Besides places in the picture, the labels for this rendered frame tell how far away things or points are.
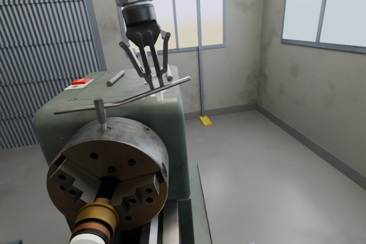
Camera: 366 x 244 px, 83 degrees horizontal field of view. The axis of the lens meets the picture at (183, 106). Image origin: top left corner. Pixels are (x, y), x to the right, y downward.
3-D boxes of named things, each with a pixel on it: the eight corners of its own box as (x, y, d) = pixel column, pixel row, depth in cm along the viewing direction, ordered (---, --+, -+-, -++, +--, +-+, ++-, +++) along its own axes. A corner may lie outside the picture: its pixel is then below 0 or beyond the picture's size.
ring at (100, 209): (77, 194, 48) (58, 231, 40) (117, 190, 48) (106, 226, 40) (87, 222, 52) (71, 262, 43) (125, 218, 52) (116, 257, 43)
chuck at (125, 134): (74, 209, 68) (50, 124, 56) (170, 203, 70) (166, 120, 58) (61, 235, 60) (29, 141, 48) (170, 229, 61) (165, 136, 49)
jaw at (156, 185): (118, 172, 56) (160, 161, 56) (125, 185, 58) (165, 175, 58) (107, 206, 46) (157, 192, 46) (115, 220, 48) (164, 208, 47)
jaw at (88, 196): (96, 181, 57) (58, 157, 54) (107, 170, 56) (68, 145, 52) (80, 216, 47) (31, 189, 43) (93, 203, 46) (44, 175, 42)
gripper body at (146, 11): (115, 8, 44) (127, 52, 48) (153, 0, 44) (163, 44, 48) (122, 10, 51) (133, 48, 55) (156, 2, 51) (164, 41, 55)
